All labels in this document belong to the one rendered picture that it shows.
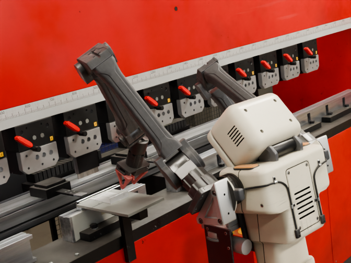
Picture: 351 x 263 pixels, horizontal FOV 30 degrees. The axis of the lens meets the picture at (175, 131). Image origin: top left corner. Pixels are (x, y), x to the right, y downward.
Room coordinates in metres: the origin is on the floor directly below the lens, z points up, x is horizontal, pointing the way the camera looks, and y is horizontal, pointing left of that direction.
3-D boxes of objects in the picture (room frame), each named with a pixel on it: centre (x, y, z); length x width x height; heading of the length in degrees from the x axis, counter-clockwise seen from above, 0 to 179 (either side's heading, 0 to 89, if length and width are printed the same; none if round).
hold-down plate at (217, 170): (2.70, -0.12, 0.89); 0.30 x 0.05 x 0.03; 137
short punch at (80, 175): (2.29, 0.34, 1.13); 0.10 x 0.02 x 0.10; 137
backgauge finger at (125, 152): (2.72, 0.16, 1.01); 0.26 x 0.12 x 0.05; 47
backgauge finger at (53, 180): (2.40, 0.46, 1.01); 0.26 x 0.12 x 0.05; 47
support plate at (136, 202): (2.19, 0.23, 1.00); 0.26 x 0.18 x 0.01; 47
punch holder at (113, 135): (2.42, 0.22, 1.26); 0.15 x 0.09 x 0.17; 137
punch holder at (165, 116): (2.57, 0.08, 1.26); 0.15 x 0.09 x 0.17; 137
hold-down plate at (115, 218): (2.28, 0.27, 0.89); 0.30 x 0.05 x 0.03; 137
